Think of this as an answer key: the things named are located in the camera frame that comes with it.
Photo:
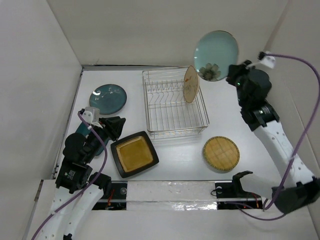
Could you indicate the silver wire dish rack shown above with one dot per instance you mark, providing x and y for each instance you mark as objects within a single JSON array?
[{"x": 167, "y": 112}]

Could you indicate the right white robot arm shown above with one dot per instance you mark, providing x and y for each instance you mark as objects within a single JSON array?
[{"x": 299, "y": 187}]

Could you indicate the dark teal round plate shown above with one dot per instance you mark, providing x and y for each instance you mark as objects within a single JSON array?
[{"x": 108, "y": 98}]

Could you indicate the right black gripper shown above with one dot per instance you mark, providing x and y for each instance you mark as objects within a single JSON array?
[{"x": 236, "y": 70}]

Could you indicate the light green flower plate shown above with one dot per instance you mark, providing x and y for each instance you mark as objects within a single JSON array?
[{"x": 213, "y": 55}]

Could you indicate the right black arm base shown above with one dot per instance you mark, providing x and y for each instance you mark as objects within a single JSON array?
[{"x": 228, "y": 199}]

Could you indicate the dark teal oval plate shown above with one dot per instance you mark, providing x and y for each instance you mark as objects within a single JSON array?
[{"x": 89, "y": 136}]

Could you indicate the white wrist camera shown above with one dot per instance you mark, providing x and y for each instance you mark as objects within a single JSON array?
[
  {"x": 91, "y": 116},
  {"x": 264, "y": 59}
]

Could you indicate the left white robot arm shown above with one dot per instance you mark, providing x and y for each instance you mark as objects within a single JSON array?
[{"x": 77, "y": 187}]

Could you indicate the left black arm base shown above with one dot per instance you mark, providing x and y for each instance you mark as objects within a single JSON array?
[{"x": 117, "y": 198}]

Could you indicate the woven bamboo round plate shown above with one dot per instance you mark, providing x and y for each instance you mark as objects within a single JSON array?
[{"x": 221, "y": 153}]

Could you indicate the black square amber plate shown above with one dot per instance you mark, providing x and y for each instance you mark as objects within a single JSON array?
[{"x": 134, "y": 154}]

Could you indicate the beige floral round plate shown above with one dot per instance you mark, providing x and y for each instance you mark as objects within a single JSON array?
[{"x": 191, "y": 84}]

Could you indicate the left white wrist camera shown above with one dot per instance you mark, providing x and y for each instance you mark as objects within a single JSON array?
[{"x": 91, "y": 116}]

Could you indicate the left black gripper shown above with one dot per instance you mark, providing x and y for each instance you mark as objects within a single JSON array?
[{"x": 115, "y": 124}]

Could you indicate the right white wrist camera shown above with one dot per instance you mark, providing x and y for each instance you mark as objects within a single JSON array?
[{"x": 264, "y": 59}]

